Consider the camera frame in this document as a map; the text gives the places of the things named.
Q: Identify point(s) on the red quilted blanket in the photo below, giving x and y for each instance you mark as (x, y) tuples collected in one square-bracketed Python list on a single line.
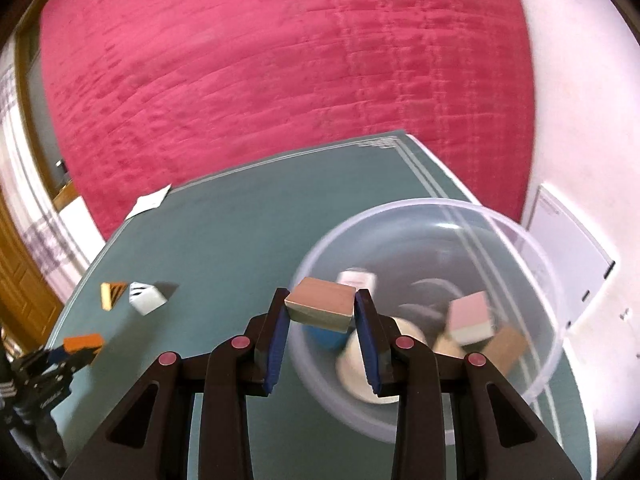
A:
[(275, 70)]

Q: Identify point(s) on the white round object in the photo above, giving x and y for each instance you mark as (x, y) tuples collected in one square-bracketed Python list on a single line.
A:
[(347, 372)]

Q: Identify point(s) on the white charger plug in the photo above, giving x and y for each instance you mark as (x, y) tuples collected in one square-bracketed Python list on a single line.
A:
[(356, 279)]

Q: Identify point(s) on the white lace cloth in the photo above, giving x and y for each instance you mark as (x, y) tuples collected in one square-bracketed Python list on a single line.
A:
[(30, 220)]

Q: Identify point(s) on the brown wooden block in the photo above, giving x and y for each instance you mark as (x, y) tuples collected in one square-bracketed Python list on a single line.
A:
[(505, 347)]

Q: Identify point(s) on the white flat panel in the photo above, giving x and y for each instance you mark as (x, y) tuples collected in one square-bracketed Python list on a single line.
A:
[(570, 255)]

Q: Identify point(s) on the white paper leaflet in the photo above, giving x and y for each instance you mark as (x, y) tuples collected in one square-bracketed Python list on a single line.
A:
[(147, 202)]

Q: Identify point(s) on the white box block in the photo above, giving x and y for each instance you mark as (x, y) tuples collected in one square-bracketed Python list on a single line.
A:
[(470, 315)]

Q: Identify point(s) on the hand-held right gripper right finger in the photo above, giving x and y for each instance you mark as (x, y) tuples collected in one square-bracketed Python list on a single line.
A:
[(367, 345)]

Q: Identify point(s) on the white striped prism block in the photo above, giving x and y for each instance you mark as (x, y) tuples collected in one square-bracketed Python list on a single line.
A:
[(147, 300)]

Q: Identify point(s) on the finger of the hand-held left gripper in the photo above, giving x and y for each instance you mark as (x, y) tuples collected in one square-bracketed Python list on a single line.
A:
[(50, 356), (75, 366)]

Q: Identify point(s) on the green table mat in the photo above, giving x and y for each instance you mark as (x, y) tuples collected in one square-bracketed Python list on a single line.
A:
[(225, 240)]

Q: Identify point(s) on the tan wooden block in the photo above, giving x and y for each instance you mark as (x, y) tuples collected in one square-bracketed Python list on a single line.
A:
[(320, 300)]

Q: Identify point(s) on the small tan wooden piece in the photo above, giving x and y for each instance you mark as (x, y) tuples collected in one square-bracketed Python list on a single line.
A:
[(445, 347)]

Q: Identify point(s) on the orange striped prism block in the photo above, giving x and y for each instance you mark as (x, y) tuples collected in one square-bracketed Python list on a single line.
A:
[(114, 295)]

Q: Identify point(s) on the clear plastic bowl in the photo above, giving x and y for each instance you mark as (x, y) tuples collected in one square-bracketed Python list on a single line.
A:
[(450, 240)]

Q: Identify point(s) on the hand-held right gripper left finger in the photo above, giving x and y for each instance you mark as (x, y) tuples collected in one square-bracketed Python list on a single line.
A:
[(277, 345)]

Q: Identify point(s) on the blue block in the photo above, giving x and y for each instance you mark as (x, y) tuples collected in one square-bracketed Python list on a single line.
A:
[(325, 337)]

